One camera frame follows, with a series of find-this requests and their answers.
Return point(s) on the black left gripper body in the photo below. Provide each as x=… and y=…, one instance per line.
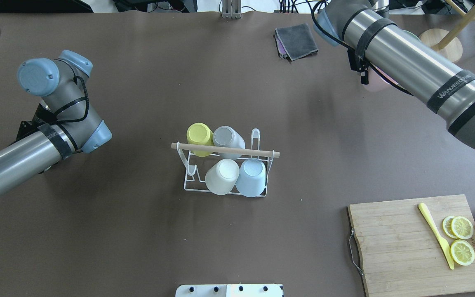
x=26, y=128

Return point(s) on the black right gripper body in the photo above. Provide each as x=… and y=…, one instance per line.
x=359, y=66

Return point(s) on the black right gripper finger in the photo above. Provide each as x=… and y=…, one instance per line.
x=364, y=78

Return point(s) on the pink plastic cup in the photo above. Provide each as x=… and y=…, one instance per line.
x=375, y=82

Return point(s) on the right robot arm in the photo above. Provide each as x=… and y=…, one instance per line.
x=445, y=88

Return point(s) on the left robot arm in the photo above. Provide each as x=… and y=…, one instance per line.
x=64, y=122

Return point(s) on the grey plastic cup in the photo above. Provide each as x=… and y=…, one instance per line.
x=225, y=136

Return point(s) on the light blue plastic cup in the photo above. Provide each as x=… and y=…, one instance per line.
x=252, y=179

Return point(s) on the yellow plastic cup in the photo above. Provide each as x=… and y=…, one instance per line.
x=199, y=134

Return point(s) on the white plastic cup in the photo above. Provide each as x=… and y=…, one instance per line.
x=221, y=178

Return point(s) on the folded grey cloth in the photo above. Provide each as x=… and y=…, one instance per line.
x=295, y=42

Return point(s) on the wooden mug tree stand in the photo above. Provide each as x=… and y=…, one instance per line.
x=446, y=42

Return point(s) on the yellow plastic knife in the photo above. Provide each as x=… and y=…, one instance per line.
x=443, y=243

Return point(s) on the lemon slice upper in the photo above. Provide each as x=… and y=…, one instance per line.
x=458, y=227

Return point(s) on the lemon slice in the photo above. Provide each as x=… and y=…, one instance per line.
x=462, y=252
x=458, y=227

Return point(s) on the lemon slice lower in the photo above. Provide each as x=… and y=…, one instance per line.
x=462, y=252

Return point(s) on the aluminium frame post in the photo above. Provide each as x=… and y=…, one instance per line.
x=231, y=9

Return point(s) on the white wire cup holder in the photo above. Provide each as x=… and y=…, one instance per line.
x=198, y=159

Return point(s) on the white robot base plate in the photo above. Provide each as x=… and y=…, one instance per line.
x=230, y=290

